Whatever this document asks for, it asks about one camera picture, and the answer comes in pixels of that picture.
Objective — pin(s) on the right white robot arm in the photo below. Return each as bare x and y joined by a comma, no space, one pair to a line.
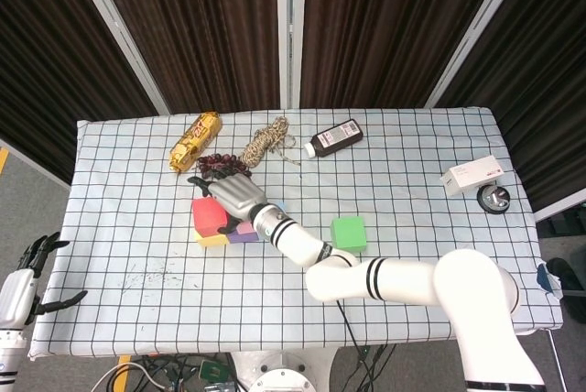
412,277

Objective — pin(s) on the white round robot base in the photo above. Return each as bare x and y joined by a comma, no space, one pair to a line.
284,373

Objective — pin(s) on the brown bottle white cap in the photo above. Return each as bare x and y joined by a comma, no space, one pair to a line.
336,138

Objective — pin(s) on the gold snack packet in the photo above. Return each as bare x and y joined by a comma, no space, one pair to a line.
194,142

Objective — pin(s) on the white carton box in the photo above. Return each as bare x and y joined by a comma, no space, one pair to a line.
471,177

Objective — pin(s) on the dark brown curtain panel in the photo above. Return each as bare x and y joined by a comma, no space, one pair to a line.
206,21
549,67
389,21
46,67

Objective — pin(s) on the purple foam cube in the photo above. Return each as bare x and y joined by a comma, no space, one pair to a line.
245,237

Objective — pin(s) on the white partition frame post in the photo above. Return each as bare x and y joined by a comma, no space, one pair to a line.
290,21
116,28
479,28

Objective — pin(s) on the light blue foam cube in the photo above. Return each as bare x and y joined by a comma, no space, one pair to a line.
280,205

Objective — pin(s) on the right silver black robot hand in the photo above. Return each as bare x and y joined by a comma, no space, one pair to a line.
238,195

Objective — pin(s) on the red foam cube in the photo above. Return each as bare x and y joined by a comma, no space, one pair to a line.
210,215

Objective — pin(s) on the yellow foam cube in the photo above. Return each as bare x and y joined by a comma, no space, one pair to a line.
213,240

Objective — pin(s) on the green foam cube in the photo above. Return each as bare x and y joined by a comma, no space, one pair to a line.
349,235

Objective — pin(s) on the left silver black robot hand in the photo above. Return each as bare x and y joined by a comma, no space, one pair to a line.
18,291

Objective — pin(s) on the green circuit board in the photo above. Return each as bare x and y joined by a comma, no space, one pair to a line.
211,370

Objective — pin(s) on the dark red grape bunch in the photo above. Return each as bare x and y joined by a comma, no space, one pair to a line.
220,163

